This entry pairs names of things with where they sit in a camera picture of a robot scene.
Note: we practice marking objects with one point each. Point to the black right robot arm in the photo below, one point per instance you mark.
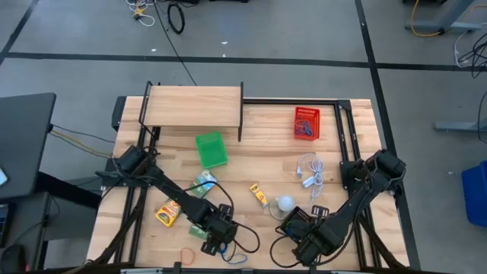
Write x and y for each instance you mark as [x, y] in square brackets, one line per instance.
[361, 198]

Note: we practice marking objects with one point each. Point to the green crayon box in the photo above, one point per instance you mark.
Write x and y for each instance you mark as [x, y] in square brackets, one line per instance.
[201, 179]
[196, 232]

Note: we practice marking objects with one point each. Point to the black desk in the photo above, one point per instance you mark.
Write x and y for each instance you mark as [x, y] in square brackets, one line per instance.
[23, 144]

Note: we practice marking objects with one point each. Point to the blue bin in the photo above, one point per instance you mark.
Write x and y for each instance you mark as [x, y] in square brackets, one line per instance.
[475, 194]

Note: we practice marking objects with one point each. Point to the orange silicone wristband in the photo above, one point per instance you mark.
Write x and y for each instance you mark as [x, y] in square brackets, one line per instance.
[181, 257]

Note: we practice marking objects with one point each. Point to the black computer mouse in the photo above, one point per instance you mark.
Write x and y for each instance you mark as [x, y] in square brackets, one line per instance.
[11, 260]

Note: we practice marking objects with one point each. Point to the small wrapped crayon pack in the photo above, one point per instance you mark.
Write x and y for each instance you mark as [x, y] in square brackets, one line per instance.
[258, 195]

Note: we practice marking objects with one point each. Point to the black mesh tray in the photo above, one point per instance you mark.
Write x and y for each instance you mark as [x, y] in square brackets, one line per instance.
[300, 215]

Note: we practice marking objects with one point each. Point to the grey desk foot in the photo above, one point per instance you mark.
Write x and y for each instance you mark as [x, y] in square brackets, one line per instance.
[456, 126]

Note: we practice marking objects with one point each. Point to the red plastic basket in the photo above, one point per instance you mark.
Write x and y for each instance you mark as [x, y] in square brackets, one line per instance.
[312, 112]

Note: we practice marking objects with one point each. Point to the black table frame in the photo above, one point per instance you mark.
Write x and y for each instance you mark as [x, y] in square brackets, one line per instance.
[289, 101]

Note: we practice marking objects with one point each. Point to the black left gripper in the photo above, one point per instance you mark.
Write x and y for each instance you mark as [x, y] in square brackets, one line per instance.
[224, 230]

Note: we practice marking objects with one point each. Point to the green plastic basket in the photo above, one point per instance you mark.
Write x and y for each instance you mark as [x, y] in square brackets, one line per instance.
[211, 150]

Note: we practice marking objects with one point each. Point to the wooden shelf riser black frame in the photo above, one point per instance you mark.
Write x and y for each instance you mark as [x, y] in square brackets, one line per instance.
[192, 106]

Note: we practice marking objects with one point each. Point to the light blue silicone wristband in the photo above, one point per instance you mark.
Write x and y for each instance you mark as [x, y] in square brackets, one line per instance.
[246, 257]

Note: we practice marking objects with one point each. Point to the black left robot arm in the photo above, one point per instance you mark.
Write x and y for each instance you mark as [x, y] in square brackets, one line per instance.
[182, 198]

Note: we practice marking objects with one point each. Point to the yellow crayon box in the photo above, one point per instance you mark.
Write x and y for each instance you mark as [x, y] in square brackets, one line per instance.
[165, 217]

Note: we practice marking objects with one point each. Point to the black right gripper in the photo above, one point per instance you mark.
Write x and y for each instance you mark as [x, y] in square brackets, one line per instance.
[319, 239]

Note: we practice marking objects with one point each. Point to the desk with grey legs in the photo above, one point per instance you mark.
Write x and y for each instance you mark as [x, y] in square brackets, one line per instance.
[449, 26]

